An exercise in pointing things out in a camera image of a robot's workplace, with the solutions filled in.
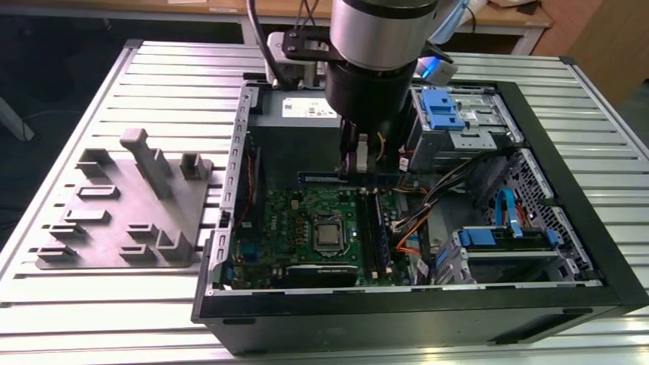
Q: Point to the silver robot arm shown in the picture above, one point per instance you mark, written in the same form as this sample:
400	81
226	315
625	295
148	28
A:
380	34

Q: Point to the grey power supply unit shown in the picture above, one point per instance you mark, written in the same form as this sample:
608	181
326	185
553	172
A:
298	114

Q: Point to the blue drive cage latch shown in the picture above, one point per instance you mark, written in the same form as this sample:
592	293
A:
441	110

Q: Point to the metal drive cage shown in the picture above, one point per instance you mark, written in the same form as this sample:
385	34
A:
476	140

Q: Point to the green motherboard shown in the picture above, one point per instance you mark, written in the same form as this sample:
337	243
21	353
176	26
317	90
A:
284	213

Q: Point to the white board connector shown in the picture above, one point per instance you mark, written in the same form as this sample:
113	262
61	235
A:
397	227

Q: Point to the silver CPU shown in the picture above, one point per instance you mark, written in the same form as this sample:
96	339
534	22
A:
329	235

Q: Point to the CPU socket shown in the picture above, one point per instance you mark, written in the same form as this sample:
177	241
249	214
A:
312	249

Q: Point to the blue disk carrier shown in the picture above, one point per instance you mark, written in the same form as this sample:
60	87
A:
478	237

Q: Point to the black graphics card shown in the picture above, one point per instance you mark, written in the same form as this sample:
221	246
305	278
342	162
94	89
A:
318	273

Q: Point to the wooden desk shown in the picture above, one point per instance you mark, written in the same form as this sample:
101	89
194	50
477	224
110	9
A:
152	7

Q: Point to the wooden cabinet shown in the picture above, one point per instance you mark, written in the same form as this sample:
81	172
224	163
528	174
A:
608	45

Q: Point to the grey parts rack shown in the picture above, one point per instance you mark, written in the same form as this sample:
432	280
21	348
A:
132	213

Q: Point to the black open PC case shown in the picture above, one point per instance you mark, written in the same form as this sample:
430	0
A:
405	327

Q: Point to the white camera with blue light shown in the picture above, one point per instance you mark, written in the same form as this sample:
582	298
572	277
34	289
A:
438	68

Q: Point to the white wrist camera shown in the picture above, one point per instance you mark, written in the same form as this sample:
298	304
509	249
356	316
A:
276	49

